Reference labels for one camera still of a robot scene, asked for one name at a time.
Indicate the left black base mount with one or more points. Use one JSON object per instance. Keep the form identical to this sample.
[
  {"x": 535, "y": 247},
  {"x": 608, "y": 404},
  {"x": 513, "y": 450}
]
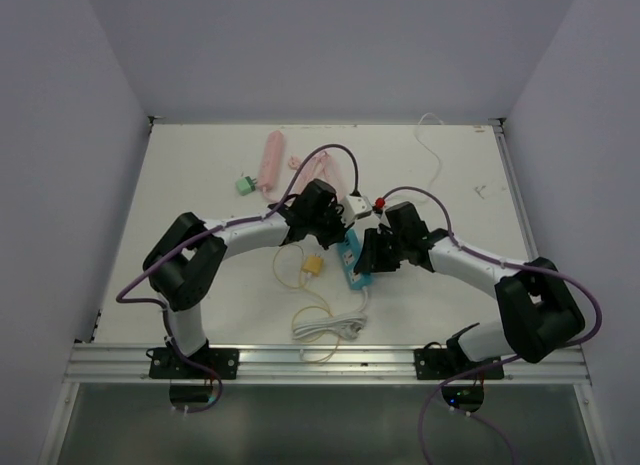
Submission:
[{"x": 165, "y": 363}]

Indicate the green USB charger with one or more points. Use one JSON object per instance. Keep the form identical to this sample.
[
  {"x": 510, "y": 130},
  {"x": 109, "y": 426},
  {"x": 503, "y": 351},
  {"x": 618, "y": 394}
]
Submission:
[{"x": 246, "y": 185}]

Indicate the aluminium front rail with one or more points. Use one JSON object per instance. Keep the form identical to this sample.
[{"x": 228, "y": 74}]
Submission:
[{"x": 100, "y": 363}]

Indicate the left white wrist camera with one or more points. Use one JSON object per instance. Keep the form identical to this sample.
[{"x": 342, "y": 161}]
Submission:
[{"x": 354, "y": 208}]

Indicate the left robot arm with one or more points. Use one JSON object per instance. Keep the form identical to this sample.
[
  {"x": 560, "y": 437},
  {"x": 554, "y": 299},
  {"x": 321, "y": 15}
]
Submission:
[{"x": 183, "y": 264}]

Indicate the pink power strip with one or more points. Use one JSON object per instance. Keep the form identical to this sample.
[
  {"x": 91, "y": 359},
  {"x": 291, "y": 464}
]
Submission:
[{"x": 271, "y": 161}]

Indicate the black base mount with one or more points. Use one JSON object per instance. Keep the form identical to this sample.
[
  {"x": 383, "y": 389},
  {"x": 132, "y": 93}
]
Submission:
[
  {"x": 436, "y": 361},
  {"x": 165, "y": 363}
]

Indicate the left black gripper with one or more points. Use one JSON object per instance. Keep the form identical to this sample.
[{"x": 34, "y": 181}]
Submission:
[{"x": 338, "y": 233}]

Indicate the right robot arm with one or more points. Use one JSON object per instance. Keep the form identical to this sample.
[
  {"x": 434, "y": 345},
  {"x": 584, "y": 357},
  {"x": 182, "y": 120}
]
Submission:
[{"x": 537, "y": 312}]

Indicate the blue power strip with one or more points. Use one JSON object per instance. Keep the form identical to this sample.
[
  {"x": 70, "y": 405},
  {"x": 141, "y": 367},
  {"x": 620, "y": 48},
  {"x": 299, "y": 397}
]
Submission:
[{"x": 349, "y": 252}]

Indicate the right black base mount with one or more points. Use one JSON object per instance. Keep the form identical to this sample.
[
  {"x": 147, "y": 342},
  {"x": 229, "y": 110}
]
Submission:
[{"x": 436, "y": 361}]

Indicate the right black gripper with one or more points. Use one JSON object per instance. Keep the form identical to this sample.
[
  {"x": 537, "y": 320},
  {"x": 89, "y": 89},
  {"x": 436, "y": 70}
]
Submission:
[{"x": 372, "y": 259}]

